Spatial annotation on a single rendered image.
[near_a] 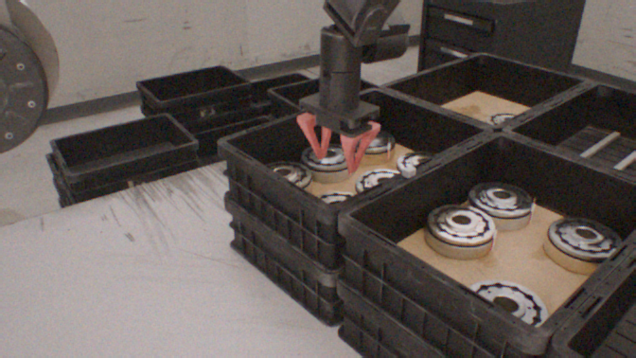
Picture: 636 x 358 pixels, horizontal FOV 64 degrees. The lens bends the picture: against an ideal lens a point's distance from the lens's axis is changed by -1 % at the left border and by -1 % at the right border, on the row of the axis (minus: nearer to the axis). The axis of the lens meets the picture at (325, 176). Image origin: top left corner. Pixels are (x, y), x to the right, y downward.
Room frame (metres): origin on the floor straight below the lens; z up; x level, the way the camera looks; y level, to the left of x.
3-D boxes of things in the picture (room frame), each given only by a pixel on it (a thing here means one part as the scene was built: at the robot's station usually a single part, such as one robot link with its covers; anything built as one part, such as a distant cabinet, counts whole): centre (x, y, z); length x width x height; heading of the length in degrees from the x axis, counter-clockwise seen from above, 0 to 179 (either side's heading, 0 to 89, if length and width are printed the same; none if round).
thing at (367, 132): (0.68, -0.03, 0.98); 0.07 x 0.07 x 0.09; 48
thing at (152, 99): (2.05, 0.54, 0.37); 0.40 x 0.30 x 0.45; 125
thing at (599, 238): (0.61, -0.38, 0.86); 0.05 x 0.05 x 0.01
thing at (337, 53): (0.70, -0.03, 1.12); 0.07 x 0.06 x 0.07; 125
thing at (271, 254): (0.82, -0.06, 0.76); 0.40 x 0.30 x 0.12; 132
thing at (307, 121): (0.71, -0.01, 0.98); 0.07 x 0.07 x 0.09; 48
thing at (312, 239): (0.82, -0.06, 0.87); 0.40 x 0.30 x 0.11; 132
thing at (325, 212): (0.82, -0.06, 0.92); 0.40 x 0.30 x 0.02; 132
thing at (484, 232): (0.65, -0.21, 0.86); 0.10 x 0.10 x 0.01
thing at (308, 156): (0.87, -0.01, 0.86); 0.10 x 0.10 x 0.01
